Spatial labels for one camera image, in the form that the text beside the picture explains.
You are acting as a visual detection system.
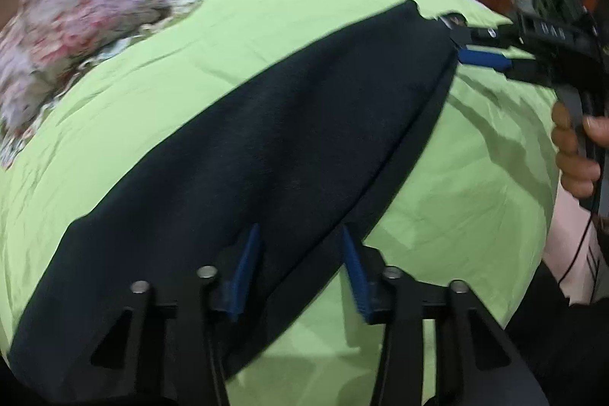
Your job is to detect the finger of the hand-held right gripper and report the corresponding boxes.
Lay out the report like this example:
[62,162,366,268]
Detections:
[440,13,521,50]
[459,46,519,74]

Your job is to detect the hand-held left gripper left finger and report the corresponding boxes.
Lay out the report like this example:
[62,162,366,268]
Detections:
[89,223,263,406]

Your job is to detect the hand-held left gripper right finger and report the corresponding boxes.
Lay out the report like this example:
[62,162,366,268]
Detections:
[337,225,512,406]

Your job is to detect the black pants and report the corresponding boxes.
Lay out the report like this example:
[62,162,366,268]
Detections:
[7,2,460,400]

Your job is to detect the person's right hand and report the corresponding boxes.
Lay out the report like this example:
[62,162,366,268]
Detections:
[551,104,609,200]

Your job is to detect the green bed sheet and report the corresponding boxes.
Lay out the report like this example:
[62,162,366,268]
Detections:
[0,0,560,400]

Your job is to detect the floral blanket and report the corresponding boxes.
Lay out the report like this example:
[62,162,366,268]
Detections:
[0,0,205,171]

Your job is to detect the black cable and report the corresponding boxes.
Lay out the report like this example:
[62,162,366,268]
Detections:
[556,206,600,288]

